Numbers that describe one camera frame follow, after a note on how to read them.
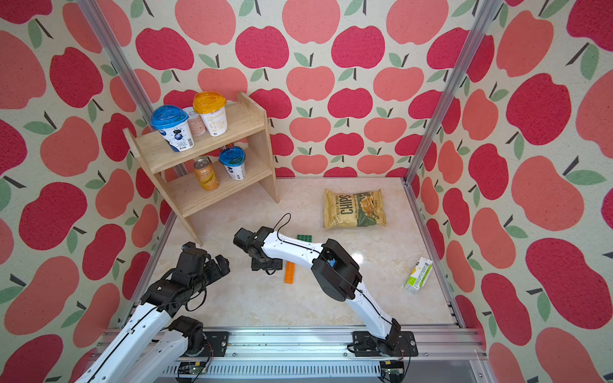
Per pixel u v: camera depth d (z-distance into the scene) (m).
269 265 0.78
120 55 0.79
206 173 0.82
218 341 0.75
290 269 0.89
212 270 0.72
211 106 0.68
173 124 0.63
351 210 1.01
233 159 0.86
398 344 0.64
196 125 0.72
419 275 0.84
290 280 0.86
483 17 0.71
